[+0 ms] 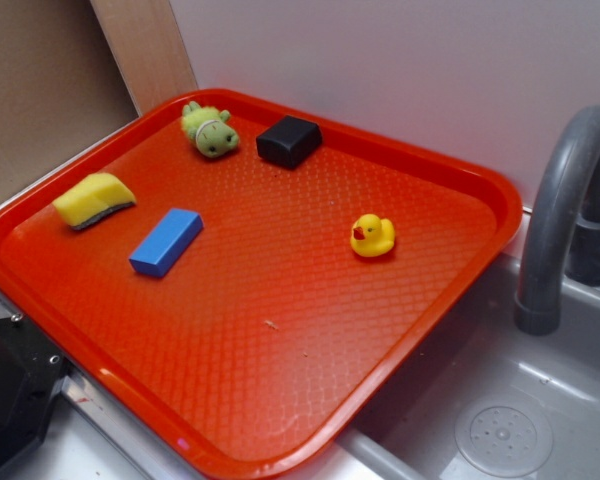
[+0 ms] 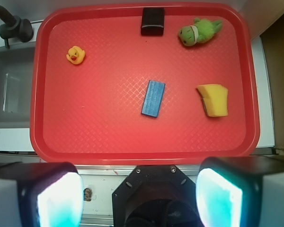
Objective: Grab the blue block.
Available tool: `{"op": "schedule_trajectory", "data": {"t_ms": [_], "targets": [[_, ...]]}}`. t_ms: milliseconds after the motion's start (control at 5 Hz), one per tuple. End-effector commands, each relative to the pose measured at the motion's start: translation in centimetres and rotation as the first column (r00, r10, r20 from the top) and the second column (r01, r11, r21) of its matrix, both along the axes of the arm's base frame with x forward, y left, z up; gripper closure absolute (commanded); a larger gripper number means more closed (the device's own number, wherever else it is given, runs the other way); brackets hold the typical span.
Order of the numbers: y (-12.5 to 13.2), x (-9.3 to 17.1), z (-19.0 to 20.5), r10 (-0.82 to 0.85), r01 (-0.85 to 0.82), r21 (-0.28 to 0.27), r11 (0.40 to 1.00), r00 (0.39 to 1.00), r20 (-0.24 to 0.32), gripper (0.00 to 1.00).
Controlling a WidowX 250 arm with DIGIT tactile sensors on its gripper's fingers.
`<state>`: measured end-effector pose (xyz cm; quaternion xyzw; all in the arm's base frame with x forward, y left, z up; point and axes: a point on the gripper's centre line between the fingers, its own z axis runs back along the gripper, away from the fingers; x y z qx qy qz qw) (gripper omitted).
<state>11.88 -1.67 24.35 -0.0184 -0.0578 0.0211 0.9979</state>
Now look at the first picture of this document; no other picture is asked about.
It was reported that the black rectangular block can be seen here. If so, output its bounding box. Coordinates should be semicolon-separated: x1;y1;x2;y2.
256;116;323;170

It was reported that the grey toy sink basin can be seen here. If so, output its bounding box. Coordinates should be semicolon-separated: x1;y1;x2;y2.
329;252;600;480

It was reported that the green plush toy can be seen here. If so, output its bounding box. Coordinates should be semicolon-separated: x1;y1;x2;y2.
180;101;240;159

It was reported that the red plastic tray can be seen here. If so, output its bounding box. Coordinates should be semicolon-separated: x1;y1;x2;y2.
0;89;522;479

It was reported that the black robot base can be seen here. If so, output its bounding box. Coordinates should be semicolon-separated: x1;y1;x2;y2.
0;314;68;475

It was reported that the yellow rubber duck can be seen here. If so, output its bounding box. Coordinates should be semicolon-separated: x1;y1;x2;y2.
350;214;396;258

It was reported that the grey toy faucet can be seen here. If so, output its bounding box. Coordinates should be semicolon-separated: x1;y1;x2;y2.
515;105;600;336

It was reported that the wooden board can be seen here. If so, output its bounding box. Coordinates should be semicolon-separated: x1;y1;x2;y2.
91;0;198;115

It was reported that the blue rectangular block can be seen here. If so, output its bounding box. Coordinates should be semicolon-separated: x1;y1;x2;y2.
129;208;204;278

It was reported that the yellow sponge with grey pad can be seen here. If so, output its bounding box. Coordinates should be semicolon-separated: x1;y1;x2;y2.
52;173;137;230

